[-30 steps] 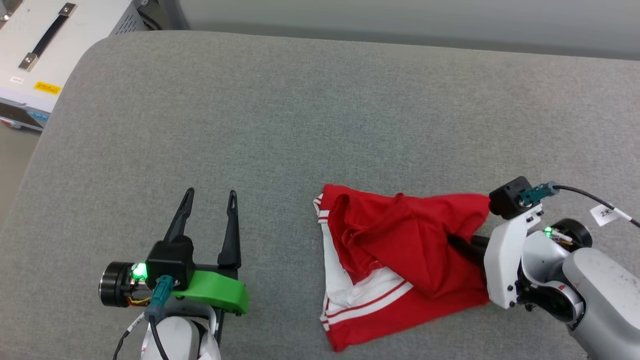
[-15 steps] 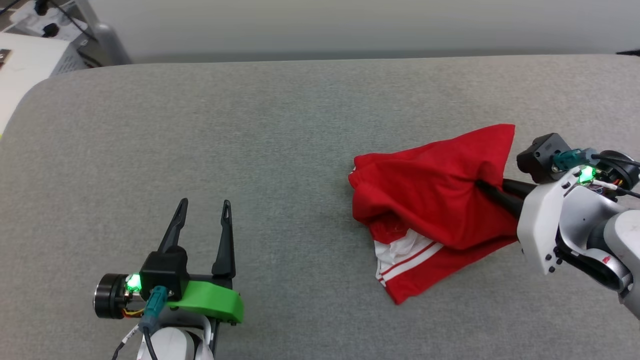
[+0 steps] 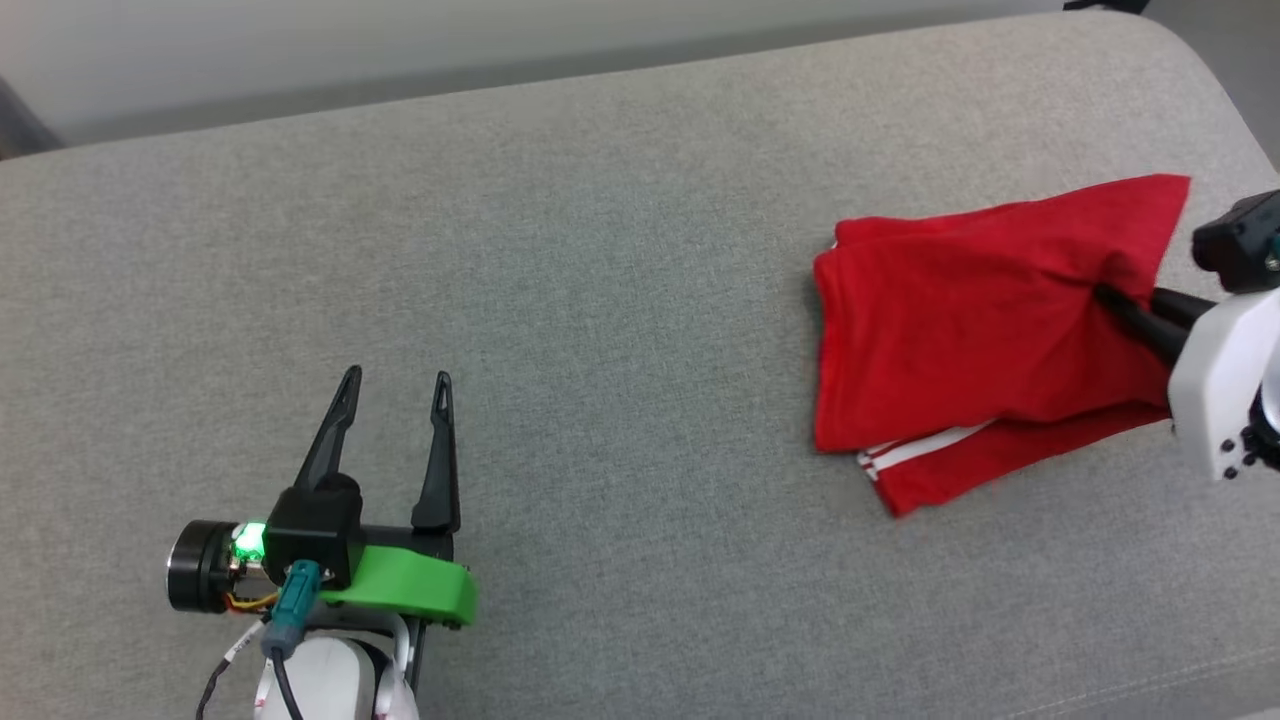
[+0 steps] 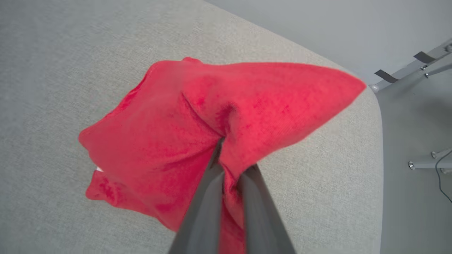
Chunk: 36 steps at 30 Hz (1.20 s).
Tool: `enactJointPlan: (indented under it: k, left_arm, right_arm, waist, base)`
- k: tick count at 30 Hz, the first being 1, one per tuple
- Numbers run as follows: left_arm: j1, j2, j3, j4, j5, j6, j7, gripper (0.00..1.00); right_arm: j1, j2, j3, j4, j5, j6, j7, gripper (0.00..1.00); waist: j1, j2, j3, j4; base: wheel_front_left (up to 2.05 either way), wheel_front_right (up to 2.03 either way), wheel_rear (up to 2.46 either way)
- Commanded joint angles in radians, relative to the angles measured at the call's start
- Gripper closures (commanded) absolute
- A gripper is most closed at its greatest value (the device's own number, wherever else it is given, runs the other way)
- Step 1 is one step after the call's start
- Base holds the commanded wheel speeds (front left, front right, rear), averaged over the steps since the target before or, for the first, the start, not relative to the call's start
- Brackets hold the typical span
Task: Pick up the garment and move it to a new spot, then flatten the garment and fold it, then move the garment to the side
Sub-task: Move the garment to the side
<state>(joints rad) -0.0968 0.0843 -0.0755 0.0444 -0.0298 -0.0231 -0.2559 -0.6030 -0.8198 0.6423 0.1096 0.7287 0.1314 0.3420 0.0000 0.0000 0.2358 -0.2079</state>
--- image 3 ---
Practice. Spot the white band right gripper body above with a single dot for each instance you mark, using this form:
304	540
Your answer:
1215	390

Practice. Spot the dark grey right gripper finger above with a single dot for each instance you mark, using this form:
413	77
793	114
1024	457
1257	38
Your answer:
1185	307
1145	328

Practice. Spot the green band left gripper body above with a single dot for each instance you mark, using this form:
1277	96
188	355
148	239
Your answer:
410	590

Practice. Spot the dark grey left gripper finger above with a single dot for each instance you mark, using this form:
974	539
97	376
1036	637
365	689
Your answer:
330	440
440	480

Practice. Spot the red and white garment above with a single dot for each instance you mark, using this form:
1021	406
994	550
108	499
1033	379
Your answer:
980	320

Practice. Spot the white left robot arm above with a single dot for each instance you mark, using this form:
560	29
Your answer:
325	680

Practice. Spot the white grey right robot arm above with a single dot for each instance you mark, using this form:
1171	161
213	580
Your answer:
1268	425

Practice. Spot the grey fabric sofa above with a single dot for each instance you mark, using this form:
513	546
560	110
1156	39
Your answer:
640	300

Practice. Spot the small black object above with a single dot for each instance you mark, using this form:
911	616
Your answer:
1105	5

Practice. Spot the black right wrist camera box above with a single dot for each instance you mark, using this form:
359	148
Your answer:
1240	240

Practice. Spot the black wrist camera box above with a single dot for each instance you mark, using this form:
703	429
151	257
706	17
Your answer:
1240	240
315	530

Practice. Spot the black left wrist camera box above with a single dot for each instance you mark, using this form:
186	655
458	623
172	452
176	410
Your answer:
315	530

